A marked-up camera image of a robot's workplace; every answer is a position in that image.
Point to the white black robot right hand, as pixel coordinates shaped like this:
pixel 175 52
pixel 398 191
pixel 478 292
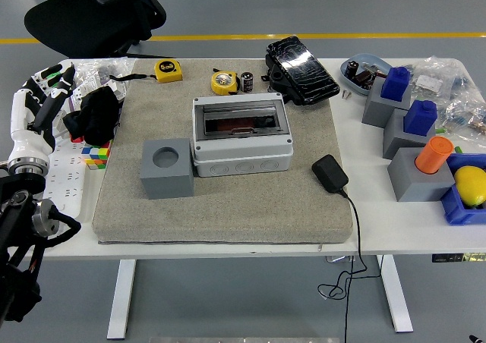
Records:
pixel 477 339

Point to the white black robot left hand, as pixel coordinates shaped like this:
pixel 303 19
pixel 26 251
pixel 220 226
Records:
pixel 23 142

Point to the grey plastic box clear lid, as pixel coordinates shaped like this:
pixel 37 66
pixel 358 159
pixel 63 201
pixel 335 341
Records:
pixel 243 161

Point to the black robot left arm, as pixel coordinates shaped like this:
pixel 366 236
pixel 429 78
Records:
pixel 15 282

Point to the blue battery block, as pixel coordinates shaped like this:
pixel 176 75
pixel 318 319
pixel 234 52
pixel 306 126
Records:
pixel 396 85
pixel 419 119

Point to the small red object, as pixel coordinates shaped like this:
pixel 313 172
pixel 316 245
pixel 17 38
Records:
pixel 77 139

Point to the white power strip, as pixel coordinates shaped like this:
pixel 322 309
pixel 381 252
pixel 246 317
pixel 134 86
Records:
pixel 68 183

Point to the white purple packet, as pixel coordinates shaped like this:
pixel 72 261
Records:
pixel 75 93

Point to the black cloth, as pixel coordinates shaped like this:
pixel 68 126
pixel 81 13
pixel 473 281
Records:
pixel 91 111

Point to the Rubik's cube yellow face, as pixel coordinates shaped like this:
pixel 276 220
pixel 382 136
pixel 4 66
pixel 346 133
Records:
pixel 96 156

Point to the black table control panel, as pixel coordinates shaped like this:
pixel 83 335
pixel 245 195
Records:
pixel 455 258

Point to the white table leg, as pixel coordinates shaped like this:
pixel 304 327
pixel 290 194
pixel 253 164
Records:
pixel 121 301
pixel 395 293

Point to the clear plastic bag with parts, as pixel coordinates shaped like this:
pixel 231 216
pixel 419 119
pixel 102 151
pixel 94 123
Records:
pixel 98 70

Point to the blue plastic bin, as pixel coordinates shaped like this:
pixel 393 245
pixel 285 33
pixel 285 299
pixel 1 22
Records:
pixel 455 206

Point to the black office chair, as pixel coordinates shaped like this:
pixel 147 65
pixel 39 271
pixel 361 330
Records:
pixel 83 16

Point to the grey block with round hole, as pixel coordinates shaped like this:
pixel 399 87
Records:
pixel 167 183

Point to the yellow lemon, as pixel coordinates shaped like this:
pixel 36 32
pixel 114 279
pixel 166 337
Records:
pixel 471 185

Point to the yellow square tape measure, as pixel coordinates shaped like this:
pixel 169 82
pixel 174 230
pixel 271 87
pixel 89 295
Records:
pixel 168 71

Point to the grey block holder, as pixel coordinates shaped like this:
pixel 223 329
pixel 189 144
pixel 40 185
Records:
pixel 376 107
pixel 395 138
pixel 414 183

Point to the yellow round tape measure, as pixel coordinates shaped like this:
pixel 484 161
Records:
pixel 224 82

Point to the grey-brown mat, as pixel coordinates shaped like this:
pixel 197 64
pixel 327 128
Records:
pixel 228 214

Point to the black power adapter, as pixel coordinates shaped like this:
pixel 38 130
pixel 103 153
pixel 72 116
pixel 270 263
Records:
pixel 329 172

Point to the clear bag of resistors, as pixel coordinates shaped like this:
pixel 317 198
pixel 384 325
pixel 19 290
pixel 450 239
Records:
pixel 467 111

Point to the clear bag of white parts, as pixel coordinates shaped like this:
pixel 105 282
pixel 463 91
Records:
pixel 429 79

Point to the brown electronic parts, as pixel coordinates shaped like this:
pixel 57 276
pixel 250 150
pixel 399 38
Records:
pixel 362 78

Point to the black foil-wrapped device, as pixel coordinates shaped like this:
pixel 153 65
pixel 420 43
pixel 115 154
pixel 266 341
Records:
pixel 303 70

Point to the black capacitor in dish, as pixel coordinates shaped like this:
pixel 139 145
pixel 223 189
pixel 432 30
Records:
pixel 351 68

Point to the blue-grey dish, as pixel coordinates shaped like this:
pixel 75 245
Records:
pixel 364 60

